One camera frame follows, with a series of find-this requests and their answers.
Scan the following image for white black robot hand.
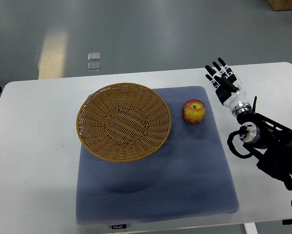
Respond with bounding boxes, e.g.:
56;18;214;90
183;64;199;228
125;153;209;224
205;58;251;117

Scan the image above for red yellow apple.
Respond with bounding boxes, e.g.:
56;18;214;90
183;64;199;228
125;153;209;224
182;99;206;125

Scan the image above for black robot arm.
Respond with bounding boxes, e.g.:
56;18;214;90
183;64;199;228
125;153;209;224
227;97;292;191

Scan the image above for brown wicker basket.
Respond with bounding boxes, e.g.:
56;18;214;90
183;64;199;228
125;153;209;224
76;83;172;163

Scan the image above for blue quilted mat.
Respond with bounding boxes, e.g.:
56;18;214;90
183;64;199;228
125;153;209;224
76;86;239;225

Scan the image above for wooden box corner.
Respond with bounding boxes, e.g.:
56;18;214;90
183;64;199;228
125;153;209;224
267;0;292;11

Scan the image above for lower floor socket plate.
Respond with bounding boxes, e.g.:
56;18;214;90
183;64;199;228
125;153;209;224
88;61;101;71

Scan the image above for floor socket plate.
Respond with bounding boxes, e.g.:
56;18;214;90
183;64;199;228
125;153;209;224
88;61;101;71
88;52;101;61

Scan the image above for upper floor socket plate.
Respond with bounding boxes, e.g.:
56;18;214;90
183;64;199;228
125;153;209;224
88;52;101;61

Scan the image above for white table leg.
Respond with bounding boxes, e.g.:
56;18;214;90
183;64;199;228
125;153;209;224
244;223;258;234

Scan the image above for black table label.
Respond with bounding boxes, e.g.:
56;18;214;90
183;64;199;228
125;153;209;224
111;224;127;230

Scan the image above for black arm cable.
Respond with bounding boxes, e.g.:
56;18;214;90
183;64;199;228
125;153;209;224
227;130;255;158

